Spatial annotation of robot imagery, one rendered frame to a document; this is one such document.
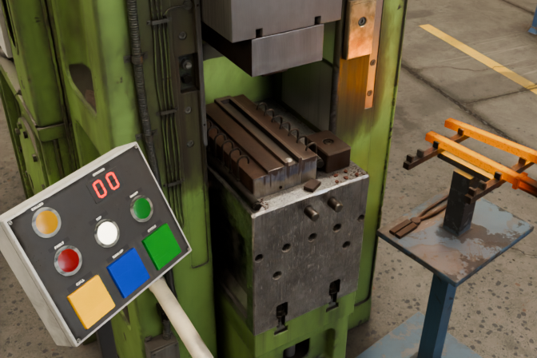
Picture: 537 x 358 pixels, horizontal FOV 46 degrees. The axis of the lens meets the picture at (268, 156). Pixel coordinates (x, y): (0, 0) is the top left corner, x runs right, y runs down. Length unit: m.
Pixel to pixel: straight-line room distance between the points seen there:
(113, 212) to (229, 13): 0.49
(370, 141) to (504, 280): 1.14
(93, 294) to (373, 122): 1.08
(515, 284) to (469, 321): 0.33
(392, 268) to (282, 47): 1.59
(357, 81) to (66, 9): 0.84
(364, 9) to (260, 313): 0.90
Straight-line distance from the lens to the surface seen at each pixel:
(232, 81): 2.07
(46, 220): 1.27
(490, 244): 2.03
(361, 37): 1.82
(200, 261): 1.93
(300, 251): 1.81
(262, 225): 1.66
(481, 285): 2.91
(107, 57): 1.49
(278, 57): 1.52
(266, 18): 1.46
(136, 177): 1.39
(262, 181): 1.67
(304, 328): 2.05
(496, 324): 2.76
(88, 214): 1.32
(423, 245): 1.96
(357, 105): 1.94
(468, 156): 1.90
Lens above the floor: 1.91
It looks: 33 degrees down
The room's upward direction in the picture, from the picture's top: straight up
